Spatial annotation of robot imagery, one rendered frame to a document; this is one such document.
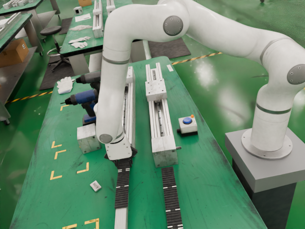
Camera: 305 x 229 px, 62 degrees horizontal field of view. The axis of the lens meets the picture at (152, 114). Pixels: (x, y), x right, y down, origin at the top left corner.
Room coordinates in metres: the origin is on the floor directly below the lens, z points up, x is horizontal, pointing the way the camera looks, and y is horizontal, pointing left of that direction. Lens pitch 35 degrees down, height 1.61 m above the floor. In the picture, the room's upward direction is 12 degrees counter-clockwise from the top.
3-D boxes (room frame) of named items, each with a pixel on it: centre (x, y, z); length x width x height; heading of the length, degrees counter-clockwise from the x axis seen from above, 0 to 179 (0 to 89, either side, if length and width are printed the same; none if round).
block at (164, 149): (0.82, -0.03, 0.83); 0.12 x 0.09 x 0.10; 86
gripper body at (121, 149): (0.82, 0.17, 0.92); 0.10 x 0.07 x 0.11; 86
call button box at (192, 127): (0.97, -0.15, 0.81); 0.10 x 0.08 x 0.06; 86
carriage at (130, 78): (1.52, 0.13, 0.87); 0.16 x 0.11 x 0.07; 176
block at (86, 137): (1.02, 0.33, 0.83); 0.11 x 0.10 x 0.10; 97
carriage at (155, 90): (1.26, -0.05, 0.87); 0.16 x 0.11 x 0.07; 176
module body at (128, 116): (1.27, 0.14, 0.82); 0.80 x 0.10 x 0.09; 176
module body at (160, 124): (1.26, -0.05, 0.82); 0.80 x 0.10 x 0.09; 176
